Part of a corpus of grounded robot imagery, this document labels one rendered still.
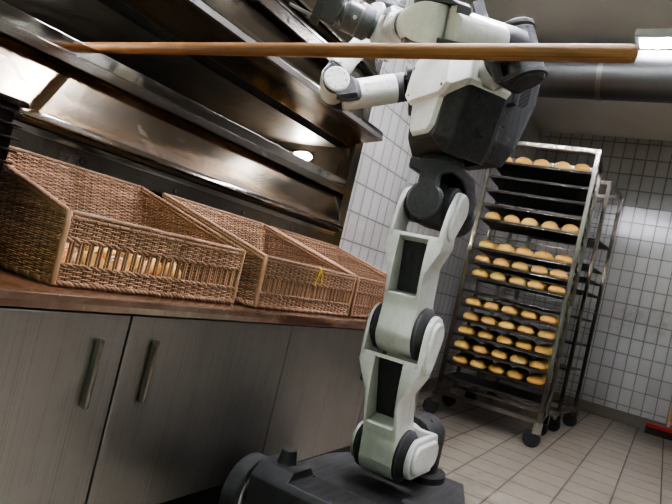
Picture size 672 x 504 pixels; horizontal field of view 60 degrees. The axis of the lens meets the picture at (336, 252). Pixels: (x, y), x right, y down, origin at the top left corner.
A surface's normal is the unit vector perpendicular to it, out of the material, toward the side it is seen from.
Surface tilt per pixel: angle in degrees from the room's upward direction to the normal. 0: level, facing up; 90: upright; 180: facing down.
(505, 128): 86
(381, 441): 98
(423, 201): 90
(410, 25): 105
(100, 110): 70
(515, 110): 90
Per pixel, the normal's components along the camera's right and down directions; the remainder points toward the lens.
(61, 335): 0.84, 0.18
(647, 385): -0.49, -0.15
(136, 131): 0.87, -0.16
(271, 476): -0.19, -0.79
